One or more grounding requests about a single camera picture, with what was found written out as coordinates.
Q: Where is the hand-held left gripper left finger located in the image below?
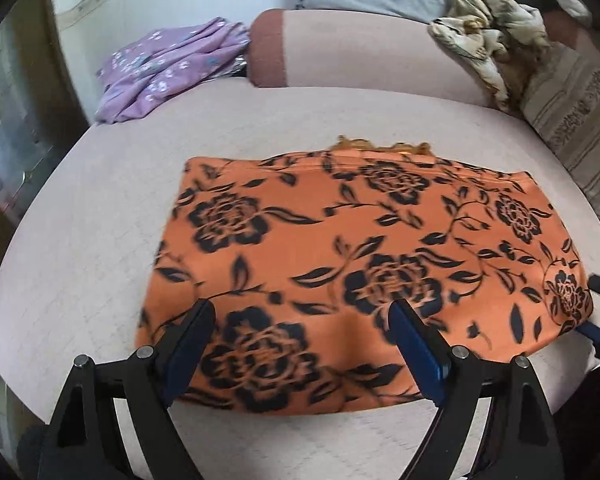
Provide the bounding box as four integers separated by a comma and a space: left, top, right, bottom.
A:
36, 298, 217, 480

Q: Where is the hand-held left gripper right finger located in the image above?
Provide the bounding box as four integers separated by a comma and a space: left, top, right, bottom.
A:
387, 298, 566, 480

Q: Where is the orange black floral garment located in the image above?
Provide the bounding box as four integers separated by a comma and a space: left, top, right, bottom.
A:
135, 136, 595, 418

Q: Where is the beige striped blanket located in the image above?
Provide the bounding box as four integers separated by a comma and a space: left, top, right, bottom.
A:
517, 27, 600, 256

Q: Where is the pink cloth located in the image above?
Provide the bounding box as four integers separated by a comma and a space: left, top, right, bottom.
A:
544, 10, 593, 48

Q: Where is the crumpled cream brown blanket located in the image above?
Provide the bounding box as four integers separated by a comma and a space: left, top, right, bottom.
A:
427, 0, 556, 113

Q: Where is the purple floral cloth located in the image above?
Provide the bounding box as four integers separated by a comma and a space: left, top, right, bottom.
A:
95, 17, 251, 125

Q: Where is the pink bolster pillow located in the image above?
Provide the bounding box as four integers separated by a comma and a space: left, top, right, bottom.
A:
247, 7, 498, 108

